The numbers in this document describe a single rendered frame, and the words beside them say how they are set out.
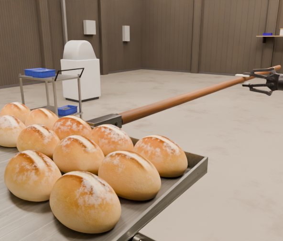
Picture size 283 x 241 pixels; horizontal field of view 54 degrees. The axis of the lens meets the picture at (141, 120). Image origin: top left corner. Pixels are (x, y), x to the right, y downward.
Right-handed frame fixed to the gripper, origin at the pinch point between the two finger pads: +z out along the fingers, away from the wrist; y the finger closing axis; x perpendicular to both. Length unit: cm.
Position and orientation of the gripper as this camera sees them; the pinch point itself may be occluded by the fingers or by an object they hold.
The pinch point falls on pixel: (242, 79)
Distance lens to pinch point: 146.4
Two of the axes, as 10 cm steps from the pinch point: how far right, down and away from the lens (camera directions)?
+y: 0.0, 9.6, 2.7
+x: 6.1, -2.2, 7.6
